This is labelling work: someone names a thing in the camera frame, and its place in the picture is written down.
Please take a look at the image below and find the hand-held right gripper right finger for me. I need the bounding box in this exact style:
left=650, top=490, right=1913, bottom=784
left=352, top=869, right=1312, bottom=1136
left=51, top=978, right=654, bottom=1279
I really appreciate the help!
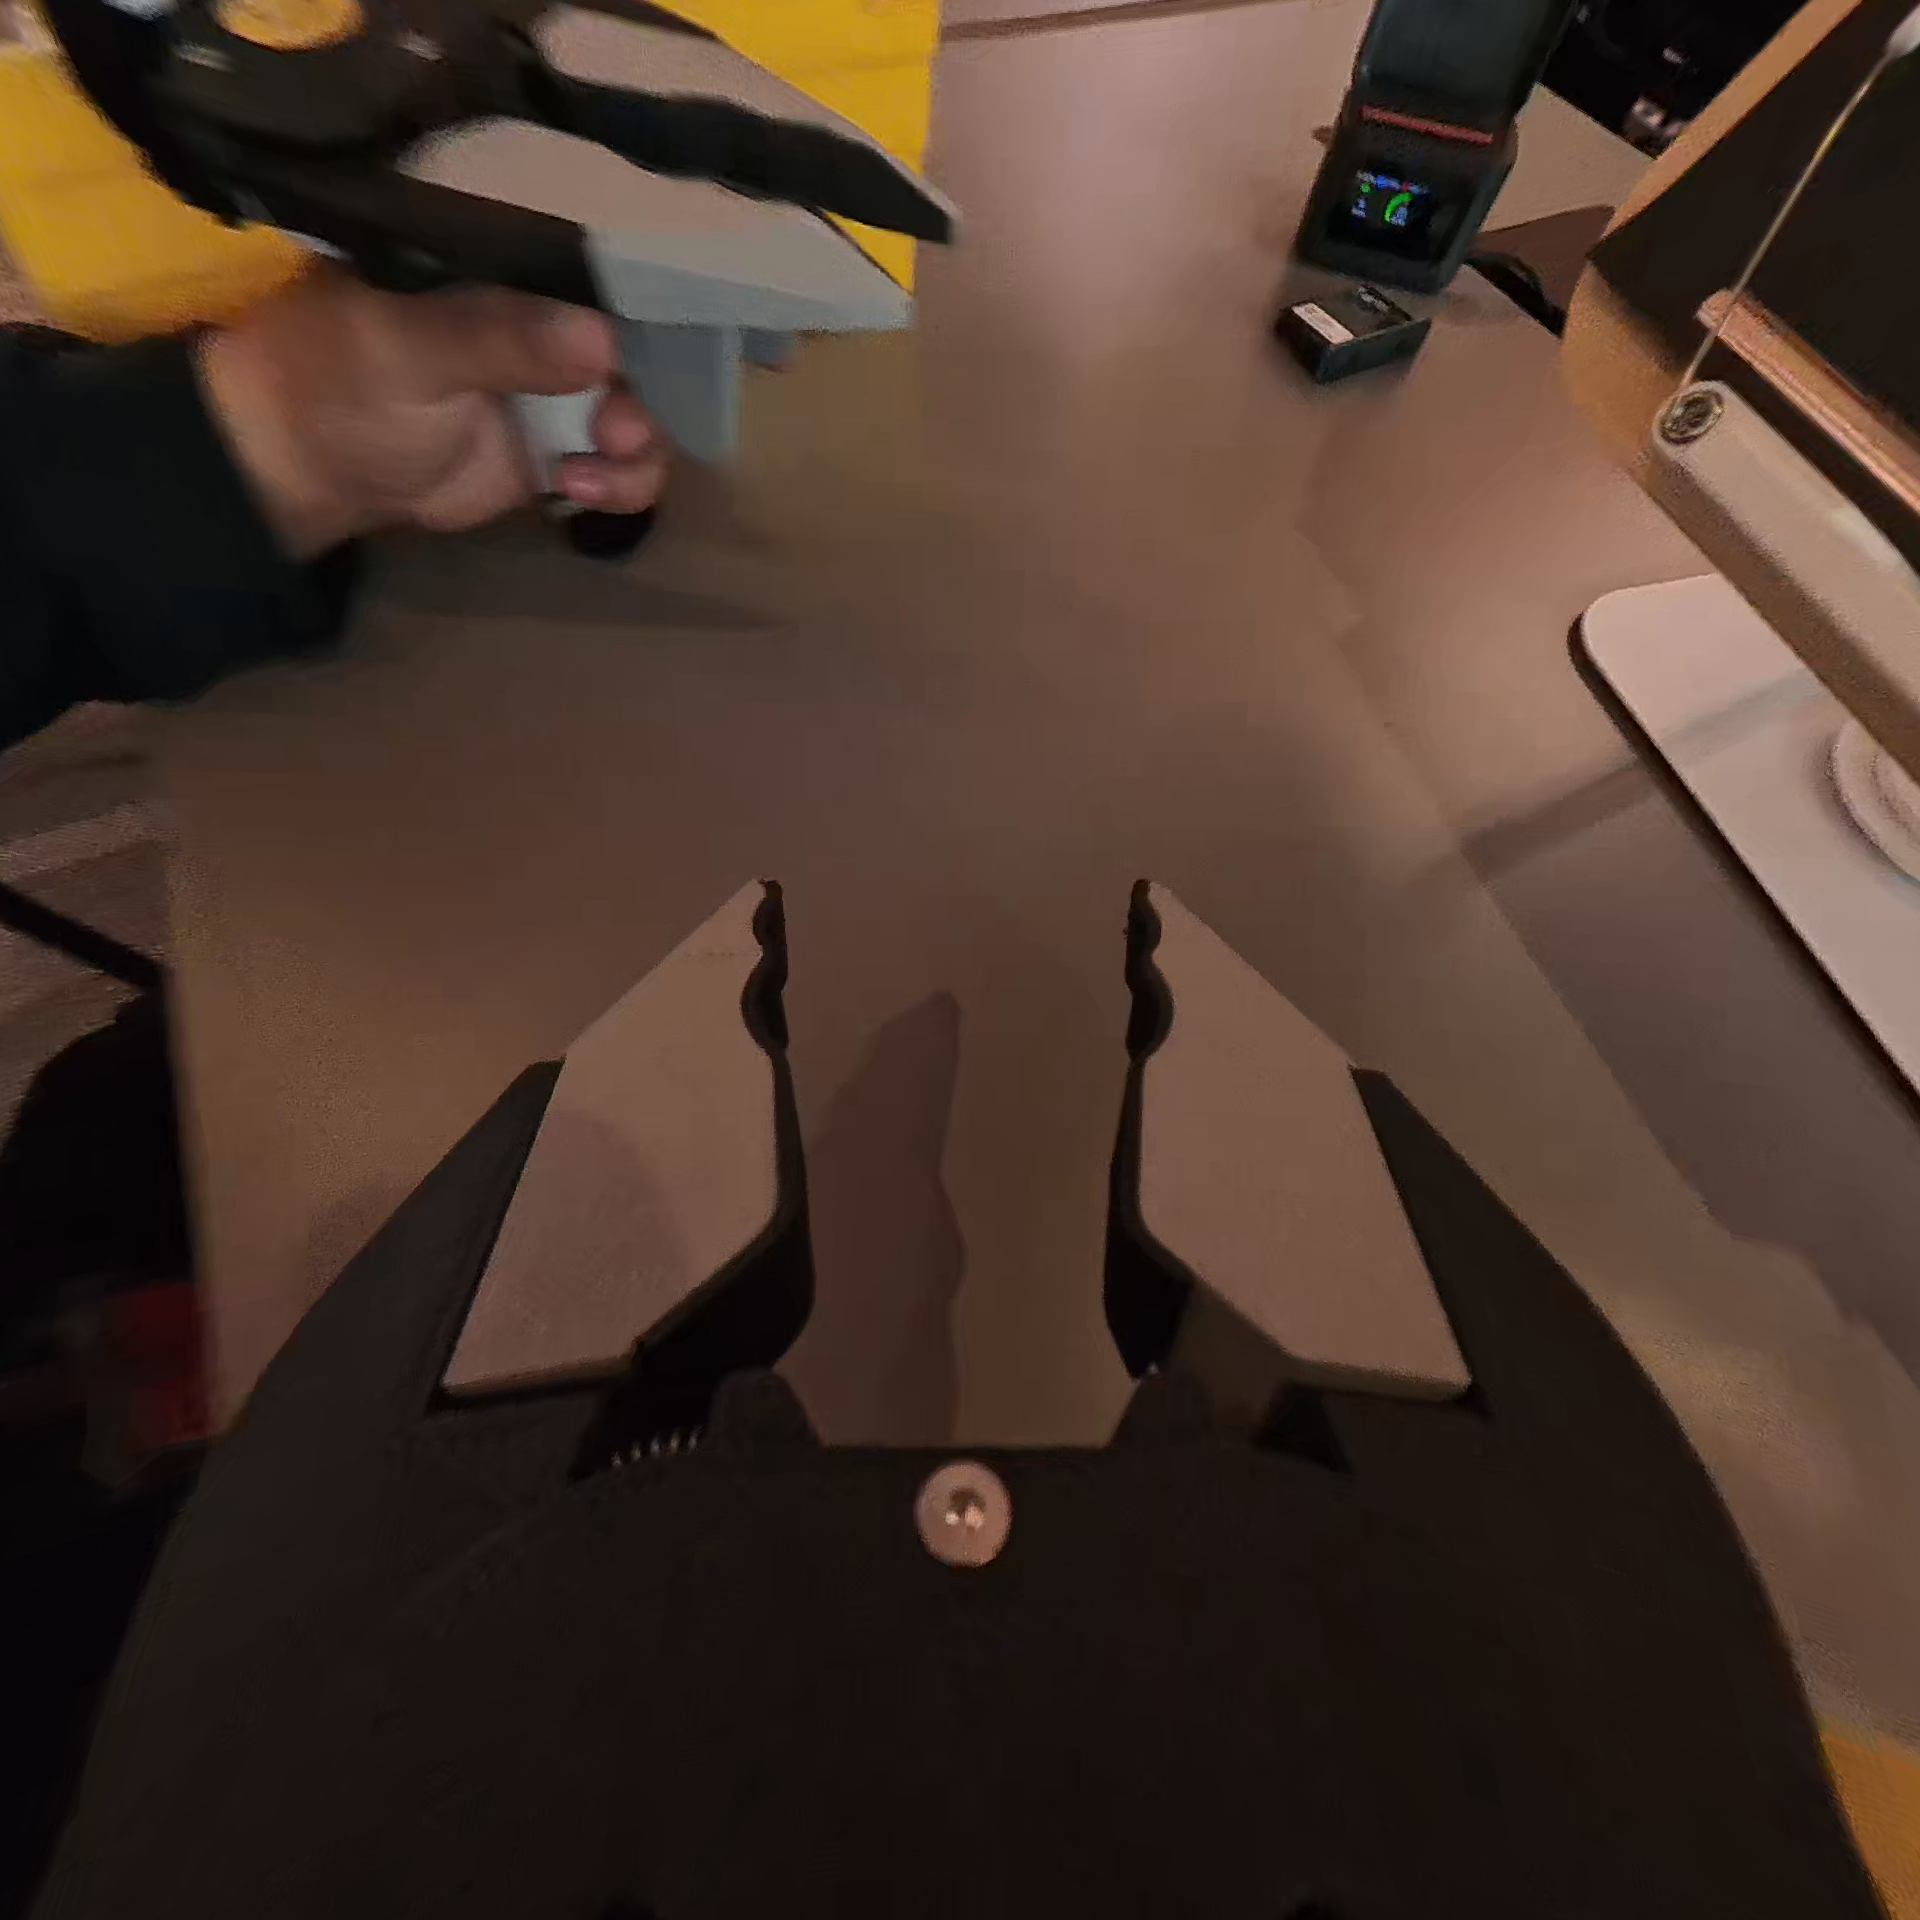
left=1104, top=881, right=1474, bottom=1405

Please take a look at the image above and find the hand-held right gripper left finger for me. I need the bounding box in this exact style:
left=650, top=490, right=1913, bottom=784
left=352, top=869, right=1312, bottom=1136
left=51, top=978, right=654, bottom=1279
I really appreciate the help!
left=438, top=881, right=817, bottom=1397

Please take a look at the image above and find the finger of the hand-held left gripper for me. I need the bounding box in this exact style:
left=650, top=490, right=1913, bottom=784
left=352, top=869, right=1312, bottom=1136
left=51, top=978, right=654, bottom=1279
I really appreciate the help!
left=404, top=129, right=922, bottom=465
left=533, top=0, right=957, bottom=245

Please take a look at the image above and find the person's left hand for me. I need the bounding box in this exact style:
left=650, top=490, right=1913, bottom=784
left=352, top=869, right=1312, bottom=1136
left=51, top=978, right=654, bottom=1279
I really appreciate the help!
left=195, top=278, right=673, bottom=559

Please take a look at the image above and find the black battery charger case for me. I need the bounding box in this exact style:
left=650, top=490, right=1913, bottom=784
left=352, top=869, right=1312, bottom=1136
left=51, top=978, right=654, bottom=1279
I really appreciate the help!
left=1294, top=0, right=1578, bottom=295

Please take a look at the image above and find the wooden book stand white base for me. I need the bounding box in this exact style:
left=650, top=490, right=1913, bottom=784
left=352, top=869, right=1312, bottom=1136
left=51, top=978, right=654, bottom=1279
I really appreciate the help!
left=1558, top=0, right=1920, bottom=1098

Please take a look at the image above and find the black camera battery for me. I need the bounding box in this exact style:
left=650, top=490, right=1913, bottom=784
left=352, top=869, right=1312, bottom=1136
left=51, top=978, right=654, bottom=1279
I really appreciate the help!
left=1276, top=281, right=1434, bottom=385

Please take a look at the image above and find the black charger cable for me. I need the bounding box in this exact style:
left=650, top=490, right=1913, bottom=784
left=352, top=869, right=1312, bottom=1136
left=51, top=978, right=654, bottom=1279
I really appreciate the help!
left=1462, top=211, right=1613, bottom=336

